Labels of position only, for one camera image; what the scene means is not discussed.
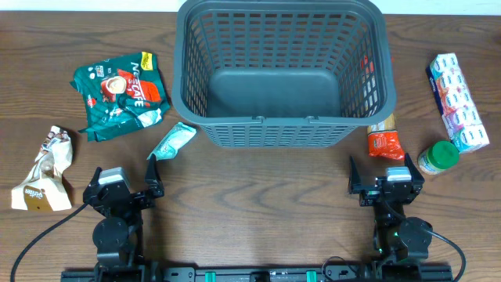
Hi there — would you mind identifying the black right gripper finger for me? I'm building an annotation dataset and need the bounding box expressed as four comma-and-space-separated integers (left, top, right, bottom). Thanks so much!
348, 156, 361, 186
404, 153, 425, 184

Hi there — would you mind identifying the mint green wipes packet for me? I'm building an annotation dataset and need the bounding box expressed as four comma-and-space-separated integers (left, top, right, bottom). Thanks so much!
147, 122, 196, 161

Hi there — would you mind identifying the beige crumpled snack bag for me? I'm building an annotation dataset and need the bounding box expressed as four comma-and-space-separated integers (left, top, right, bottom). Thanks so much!
11, 125, 73, 212

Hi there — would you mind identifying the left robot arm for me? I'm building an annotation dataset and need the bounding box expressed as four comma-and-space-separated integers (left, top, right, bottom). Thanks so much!
83, 155, 164, 269

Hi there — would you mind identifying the green Nescafe coffee bag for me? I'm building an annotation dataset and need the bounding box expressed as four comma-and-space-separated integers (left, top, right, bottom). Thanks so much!
70, 51, 170, 142

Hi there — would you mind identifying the orange pasta packet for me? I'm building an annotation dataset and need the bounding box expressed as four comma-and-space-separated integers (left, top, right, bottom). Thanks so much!
367, 114, 405, 160

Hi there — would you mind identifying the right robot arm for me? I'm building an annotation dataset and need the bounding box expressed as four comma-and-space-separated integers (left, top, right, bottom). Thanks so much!
348, 154, 432, 272

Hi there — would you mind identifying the grey plastic basket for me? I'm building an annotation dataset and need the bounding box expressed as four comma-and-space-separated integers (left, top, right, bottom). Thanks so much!
171, 0, 397, 147

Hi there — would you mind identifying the green lid jar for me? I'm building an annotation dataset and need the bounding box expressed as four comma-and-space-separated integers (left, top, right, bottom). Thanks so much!
417, 141, 460, 175

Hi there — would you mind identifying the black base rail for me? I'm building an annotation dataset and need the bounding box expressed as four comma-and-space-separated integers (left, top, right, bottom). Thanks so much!
60, 264, 453, 282

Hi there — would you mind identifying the Kleenex tissue multipack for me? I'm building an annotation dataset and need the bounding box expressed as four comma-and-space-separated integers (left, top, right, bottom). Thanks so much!
426, 53, 490, 154

